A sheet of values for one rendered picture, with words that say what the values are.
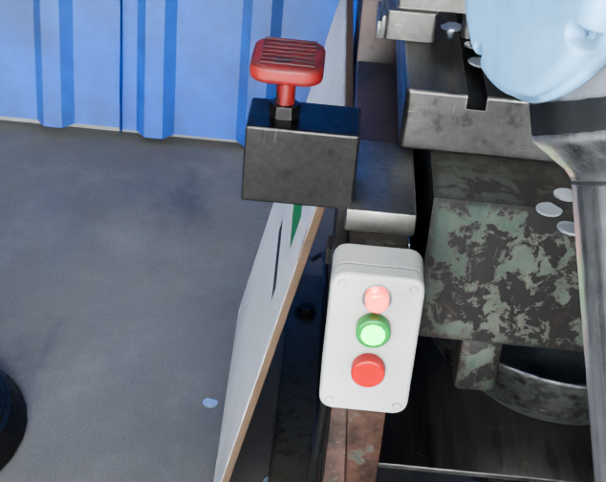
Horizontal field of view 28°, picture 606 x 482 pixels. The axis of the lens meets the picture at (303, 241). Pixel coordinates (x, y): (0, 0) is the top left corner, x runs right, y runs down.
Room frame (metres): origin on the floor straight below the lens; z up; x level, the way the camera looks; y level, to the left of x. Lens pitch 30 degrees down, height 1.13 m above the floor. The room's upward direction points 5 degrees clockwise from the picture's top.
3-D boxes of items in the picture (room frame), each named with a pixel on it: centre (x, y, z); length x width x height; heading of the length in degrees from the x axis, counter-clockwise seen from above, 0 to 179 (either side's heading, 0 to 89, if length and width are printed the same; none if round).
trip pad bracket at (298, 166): (0.93, 0.01, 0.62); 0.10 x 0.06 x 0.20; 89
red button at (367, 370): (0.80, -0.06, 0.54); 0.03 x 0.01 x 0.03; 89
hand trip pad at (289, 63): (0.93, 0.03, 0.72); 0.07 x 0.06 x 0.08; 179
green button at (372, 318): (0.80, -0.06, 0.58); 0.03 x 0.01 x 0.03; 89
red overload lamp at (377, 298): (0.80, -0.06, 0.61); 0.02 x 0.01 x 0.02; 89
